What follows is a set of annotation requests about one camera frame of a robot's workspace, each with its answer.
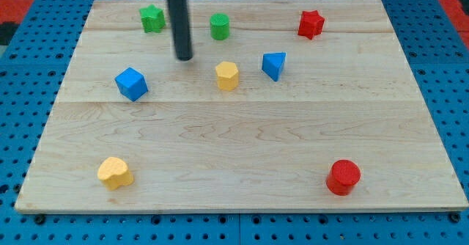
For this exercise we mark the light wooden board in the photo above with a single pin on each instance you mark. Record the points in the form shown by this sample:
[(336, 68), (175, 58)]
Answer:
[(266, 146)]

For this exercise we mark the yellow hexagon block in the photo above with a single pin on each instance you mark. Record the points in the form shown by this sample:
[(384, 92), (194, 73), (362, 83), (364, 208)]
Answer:
[(227, 76)]

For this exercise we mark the black cylindrical robot pointer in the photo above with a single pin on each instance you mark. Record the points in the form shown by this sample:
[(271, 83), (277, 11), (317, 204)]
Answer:
[(180, 28)]

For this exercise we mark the red star block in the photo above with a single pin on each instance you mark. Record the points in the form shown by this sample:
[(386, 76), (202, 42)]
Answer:
[(311, 24)]

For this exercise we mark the blue triangle block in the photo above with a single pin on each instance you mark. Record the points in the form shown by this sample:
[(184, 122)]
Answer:
[(273, 64)]

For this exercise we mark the blue cube block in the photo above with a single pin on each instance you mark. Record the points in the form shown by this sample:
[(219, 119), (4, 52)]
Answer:
[(131, 84)]

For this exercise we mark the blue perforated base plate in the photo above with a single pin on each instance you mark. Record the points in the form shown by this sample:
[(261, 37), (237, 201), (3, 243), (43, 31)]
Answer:
[(32, 69)]

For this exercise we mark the yellow heart block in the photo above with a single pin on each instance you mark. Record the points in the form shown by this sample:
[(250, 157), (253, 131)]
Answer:
[(114, 172)]

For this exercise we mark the red cylinder block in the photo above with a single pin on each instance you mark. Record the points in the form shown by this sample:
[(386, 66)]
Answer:
[(342, 177)]

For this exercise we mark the green cylinder block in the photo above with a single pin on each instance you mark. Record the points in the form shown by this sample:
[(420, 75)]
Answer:
[(219, 26)]

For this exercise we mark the green star block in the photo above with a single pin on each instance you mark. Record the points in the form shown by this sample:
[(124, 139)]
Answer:
[(152, 19)]

